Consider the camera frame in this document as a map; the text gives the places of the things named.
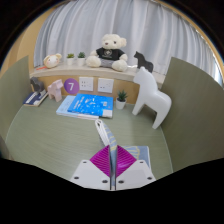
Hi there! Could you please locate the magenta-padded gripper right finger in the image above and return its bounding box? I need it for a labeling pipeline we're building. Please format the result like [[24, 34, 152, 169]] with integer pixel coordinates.
[[115, 145, 157, 191]]

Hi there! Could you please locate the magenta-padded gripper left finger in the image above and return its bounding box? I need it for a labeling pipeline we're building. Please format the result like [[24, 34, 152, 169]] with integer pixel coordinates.
[[69, 144, 112, 191]]

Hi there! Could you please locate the bright blue book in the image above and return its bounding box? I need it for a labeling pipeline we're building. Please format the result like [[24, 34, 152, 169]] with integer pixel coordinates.
[[67, 92, 115, 119]]

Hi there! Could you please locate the light blue book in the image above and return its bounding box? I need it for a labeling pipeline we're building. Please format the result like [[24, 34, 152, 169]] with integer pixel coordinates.
[[55, 95, 101, 121]]

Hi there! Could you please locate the small potted plant, white pot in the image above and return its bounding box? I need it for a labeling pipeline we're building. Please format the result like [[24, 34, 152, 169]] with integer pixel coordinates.
[[115, 89, 129, 110], [66, 53, 76, 66], [77, 51, 87, 67]]

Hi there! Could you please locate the large white horse figure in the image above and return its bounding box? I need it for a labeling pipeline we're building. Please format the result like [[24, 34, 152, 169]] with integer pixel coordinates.
[[131, 66, 173, 130]]

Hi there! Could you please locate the green desk divider panel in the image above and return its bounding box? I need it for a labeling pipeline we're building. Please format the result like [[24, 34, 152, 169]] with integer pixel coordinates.
[[160, 56, 224, 173], [0, 55, 31, 141]]

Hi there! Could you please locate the round purple number sign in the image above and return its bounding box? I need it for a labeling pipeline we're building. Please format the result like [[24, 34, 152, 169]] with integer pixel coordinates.
[[63, 78, 80, 96]]

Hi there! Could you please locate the pink horse figure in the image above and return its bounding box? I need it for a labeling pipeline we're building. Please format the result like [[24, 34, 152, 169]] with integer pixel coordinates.
[[46, 78, 64, 103]]

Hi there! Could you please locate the dark blue book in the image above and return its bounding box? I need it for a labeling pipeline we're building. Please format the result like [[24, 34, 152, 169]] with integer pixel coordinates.
[[22, 89, 49, 108]]

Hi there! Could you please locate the dark grey horse figure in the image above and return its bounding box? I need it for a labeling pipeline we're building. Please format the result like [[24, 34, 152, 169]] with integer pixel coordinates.
[[29, 76, 46, 94]]

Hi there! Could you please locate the wooden desk ledge shelf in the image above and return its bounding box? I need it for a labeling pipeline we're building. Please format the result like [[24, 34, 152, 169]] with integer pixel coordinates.
[[29, 64, 166, 104]]

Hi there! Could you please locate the black horse figure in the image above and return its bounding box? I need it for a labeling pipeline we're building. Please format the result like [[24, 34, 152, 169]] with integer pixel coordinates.
[[133, 50, 155, 74]]

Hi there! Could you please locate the small cream orange plush toy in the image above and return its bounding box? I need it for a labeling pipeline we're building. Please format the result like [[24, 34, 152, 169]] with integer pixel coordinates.
[[42, 53, 63, 70]]

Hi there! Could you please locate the cream teddy bear, black shirt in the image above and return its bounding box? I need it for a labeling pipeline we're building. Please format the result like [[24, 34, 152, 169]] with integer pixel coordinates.
[[85, 33, 129, 73]]

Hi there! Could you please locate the white grey curtain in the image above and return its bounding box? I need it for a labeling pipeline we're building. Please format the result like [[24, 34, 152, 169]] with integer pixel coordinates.
[[33, 0, 223, 84]]

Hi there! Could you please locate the white wall socket plate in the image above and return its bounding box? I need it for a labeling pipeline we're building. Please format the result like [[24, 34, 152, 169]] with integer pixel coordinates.
[[78, 76, 95, 92], [97, 77, 115, 94]]

